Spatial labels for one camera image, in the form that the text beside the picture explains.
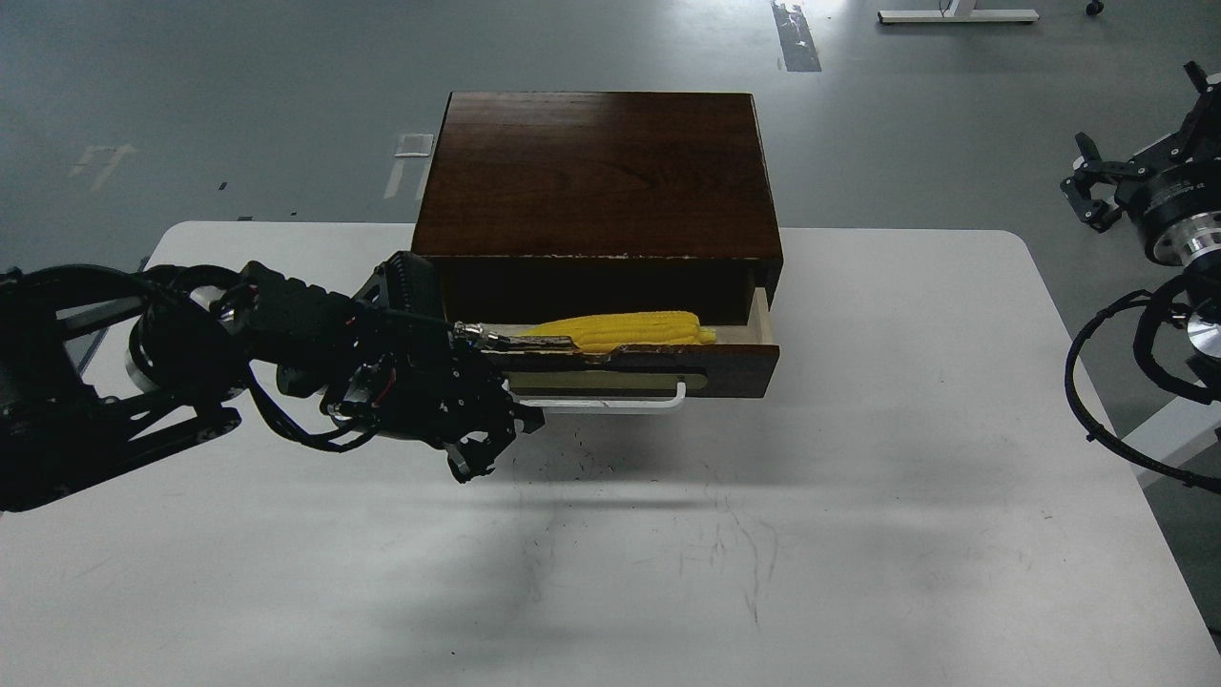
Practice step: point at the white table leg base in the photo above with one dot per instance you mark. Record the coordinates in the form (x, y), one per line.
(958, 13)

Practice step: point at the yellow corn cob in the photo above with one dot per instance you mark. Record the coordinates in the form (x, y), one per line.
(602, 334)

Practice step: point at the wooden drawer with white handle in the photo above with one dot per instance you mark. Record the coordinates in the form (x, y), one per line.
(552, 374)

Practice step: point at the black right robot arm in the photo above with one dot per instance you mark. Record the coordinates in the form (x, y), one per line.
(1189, 303)

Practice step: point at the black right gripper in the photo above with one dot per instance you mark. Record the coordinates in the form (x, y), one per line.
(1175, 209)

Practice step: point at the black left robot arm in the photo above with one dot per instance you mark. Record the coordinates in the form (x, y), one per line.
(108, 371)

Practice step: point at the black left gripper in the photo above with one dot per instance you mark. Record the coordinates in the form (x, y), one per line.
(384, 360)

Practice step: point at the dark wooden cabinet box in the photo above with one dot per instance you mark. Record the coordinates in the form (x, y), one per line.
(547, 205)

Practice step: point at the black tape strip on floor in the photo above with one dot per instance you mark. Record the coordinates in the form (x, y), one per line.
(799, 53)

